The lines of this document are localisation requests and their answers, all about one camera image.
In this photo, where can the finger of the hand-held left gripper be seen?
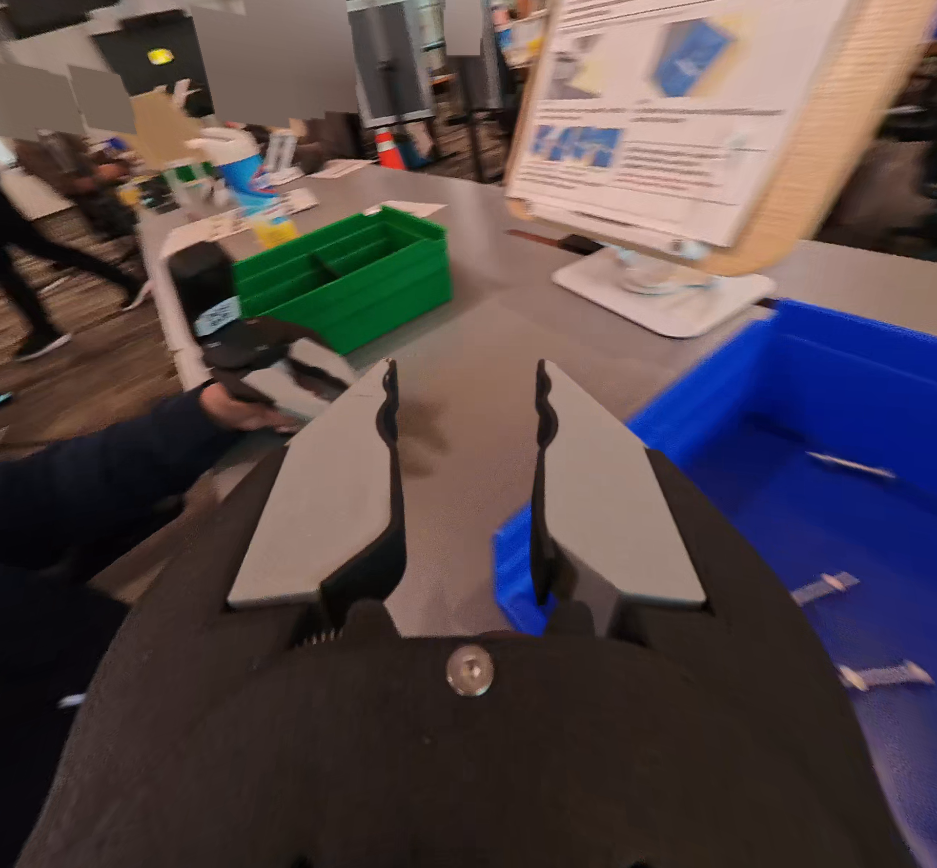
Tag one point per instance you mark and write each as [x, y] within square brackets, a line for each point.
[282, 396]
[322, 359]

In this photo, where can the printed instruction sheet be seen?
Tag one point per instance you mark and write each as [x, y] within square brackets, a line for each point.
[659, 136]

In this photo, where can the person's left hand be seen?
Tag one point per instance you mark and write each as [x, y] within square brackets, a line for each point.
[230, 410]

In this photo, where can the instruction sheet on stand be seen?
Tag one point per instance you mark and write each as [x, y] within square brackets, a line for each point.
[659, 297]

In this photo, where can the black smartphone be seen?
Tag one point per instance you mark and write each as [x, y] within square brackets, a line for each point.
[582, 245]

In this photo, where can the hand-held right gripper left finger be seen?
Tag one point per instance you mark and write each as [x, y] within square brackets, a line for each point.
[322, 509]

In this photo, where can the blue plastic bin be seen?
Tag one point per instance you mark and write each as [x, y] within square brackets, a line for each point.
[790, 516]

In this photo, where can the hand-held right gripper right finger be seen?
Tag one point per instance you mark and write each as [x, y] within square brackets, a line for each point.
[615, 509]

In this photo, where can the grey mobile whiteboard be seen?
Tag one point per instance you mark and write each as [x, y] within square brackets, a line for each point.
[388, 55]

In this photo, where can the green plastic bin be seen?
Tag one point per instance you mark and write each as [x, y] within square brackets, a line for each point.
[344, 289]

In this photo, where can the white paper sheet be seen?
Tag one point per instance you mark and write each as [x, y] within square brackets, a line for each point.
[402, 209]

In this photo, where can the orange traffic cone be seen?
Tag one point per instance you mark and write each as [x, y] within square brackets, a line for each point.
[390, 150]

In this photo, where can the yellow container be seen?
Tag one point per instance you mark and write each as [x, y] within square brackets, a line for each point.
[274, 229]

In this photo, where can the person's left forearm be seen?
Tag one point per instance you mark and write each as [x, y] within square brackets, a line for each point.
[95, 480]

